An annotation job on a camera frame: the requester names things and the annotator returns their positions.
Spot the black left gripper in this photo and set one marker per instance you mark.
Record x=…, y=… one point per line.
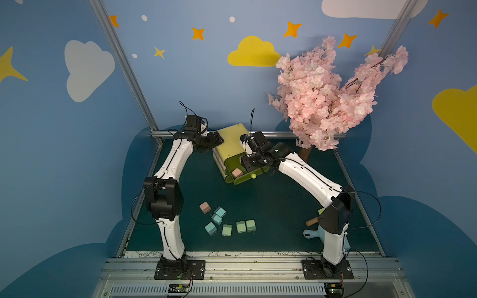
x=212, y=139

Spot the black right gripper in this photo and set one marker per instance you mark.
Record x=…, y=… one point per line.
x=251, y=161

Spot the green drawer cabinet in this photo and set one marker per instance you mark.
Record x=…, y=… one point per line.
x=227, y=156

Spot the teal plug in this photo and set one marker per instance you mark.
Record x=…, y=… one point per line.
x=221, y=212
x=217, y=219
x=211, y=228

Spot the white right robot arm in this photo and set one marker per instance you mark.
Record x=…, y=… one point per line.
x=335, y=199

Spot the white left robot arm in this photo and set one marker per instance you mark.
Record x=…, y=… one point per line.
x=162, y=193

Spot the brown tree trunk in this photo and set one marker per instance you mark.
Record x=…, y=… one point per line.
x=304, y=153

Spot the pink blossom tree crown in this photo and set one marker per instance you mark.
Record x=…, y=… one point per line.
x=318, y=106

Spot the light green plug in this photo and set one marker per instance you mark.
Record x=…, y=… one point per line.
x=251, y=226
x=241, y=227
x=226, y=230

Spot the light blue cutting board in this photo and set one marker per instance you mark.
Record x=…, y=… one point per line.
x=318, y=233

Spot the left controller board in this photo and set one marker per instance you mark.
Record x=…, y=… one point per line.
x=178, y=289

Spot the controller board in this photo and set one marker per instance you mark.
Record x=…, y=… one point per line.
x=333, y=290
x=178, y=289

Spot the right controller board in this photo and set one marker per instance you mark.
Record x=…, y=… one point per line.
x=333, y=290

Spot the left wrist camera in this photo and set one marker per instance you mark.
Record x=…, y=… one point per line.
x=193, y=124

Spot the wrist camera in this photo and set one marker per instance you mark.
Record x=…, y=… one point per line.
x=244, y=139
x=193, y=124

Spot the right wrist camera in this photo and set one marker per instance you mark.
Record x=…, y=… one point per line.
x=244, y=139

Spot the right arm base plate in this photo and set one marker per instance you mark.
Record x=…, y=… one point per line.
x=316, y=269

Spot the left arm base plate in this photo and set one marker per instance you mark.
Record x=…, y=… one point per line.
x=182, y=269

